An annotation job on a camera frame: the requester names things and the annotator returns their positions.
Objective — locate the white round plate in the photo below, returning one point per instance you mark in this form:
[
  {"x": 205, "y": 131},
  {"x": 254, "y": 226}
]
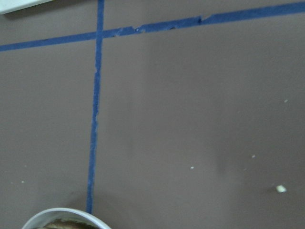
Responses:
[{"x": 46, "y": 216}]

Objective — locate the bread slice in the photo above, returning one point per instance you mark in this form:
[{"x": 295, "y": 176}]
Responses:
[{"x": 70, "y": 224}]

